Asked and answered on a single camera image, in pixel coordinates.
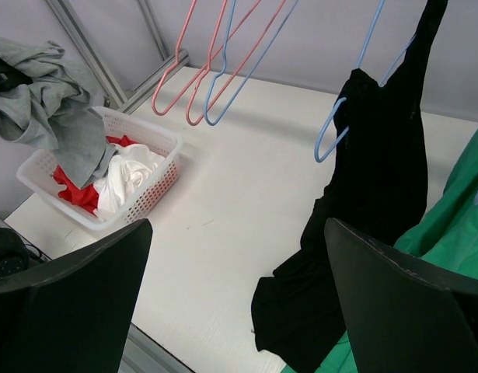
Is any red tank top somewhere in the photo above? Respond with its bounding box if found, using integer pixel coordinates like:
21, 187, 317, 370
53, 135, 138, 217

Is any aluminium front rail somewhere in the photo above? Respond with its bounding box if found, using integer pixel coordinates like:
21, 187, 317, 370
118, 323, 194, 373

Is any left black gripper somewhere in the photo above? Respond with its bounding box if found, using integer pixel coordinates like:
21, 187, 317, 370
0, 58, 33, 93

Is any white plastic basket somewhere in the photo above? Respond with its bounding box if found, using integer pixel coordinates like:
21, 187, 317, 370
16, 106, 183, 231

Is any black tank top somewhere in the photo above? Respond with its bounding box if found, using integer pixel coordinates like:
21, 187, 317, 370
251, 1, 447, 372

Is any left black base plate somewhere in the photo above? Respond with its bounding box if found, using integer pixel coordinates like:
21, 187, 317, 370
0, 228, 51, 277

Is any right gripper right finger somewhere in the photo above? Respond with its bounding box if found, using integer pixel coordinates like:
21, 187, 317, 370
325, 218, 478, 372

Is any pink hanger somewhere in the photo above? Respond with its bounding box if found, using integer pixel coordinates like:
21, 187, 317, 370
152, 0, 263, 117
185, 1, 298, 127

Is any grey tank top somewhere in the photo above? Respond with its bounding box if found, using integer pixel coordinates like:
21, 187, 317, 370
0, 37, 116, 189

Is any green tank top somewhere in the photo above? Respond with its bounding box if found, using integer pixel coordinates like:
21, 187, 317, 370
316, 118, 478, 373

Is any white tank top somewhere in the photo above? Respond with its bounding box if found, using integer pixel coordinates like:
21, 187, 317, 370
93, 144, 165, 221

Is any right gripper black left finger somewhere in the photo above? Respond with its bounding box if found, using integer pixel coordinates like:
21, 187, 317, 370
0, 218, 152, 372

